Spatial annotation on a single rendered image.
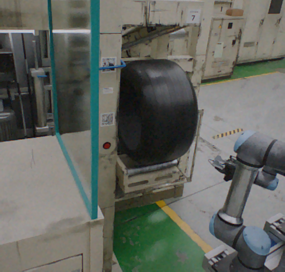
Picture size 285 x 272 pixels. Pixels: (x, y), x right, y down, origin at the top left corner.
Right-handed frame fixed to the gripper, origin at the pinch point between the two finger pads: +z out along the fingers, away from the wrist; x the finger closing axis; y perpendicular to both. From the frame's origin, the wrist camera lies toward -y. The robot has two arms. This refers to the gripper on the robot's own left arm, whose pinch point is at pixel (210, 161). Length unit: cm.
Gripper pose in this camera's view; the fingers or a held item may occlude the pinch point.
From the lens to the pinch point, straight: 179.4
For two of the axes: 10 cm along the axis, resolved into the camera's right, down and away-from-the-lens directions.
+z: -8.9, -3.6, 2.8
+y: 0.4, -6.7, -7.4
